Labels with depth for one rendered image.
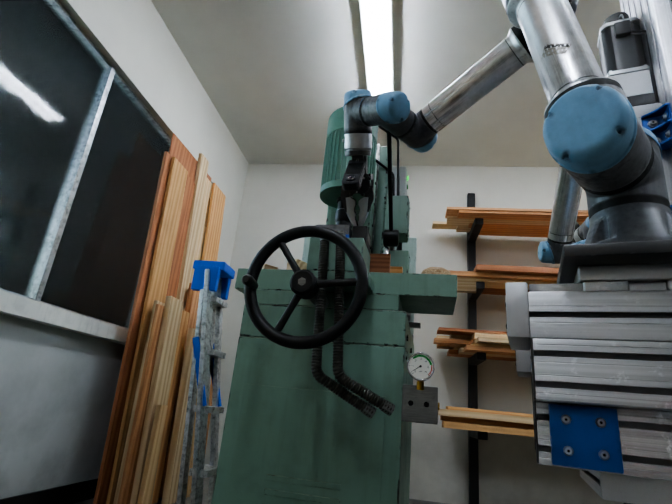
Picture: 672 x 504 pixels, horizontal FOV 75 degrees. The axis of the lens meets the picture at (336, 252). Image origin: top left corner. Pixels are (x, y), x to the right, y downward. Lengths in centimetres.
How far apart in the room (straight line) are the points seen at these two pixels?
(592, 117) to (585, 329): 31
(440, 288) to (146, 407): 178
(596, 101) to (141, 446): 231
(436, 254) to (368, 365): 274
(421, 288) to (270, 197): 315
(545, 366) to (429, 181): 342
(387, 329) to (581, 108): 65
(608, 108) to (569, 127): 5
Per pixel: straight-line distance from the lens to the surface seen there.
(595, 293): 77
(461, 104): 117
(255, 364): 119
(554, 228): 160
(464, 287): 131
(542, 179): 424
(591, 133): 74
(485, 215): 345
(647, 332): 77
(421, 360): 104
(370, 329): 113
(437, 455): 357
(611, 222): 83
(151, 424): 252
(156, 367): 251
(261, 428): 117
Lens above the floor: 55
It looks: 19 degrees up
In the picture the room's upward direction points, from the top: 6 degrees clockwise
